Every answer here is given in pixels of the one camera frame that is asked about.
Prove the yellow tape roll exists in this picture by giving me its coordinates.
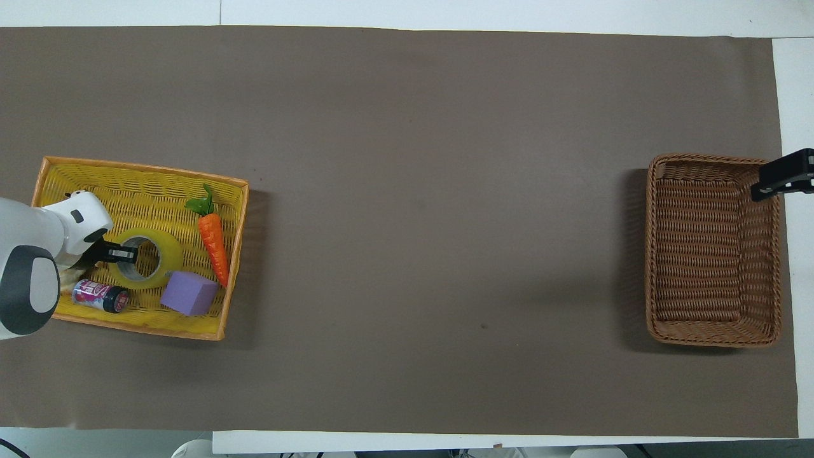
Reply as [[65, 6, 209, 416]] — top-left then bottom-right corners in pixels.
[[106, 228, 184, 291]]

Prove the yellow woven basket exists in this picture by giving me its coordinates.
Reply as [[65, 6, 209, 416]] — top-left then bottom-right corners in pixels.
[[32, 156, 249, 342]]

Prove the brown woven basket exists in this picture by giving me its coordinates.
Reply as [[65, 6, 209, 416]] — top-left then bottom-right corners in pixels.
[[645, 153, 783, 348]]

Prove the orange toy carrot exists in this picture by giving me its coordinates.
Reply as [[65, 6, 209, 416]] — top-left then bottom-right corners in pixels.
[[185, 184, 230, 289]]

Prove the purple foam block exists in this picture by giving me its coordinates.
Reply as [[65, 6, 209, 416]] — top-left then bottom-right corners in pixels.
[[160, 272, 220, 317]]

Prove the small can with black lid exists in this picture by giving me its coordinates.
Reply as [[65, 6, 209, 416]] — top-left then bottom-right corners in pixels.
[[72, 279, 131, 314]]

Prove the beige toy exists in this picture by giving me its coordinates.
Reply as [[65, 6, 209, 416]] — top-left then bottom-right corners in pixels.
[[59, 260, 96, 297]]

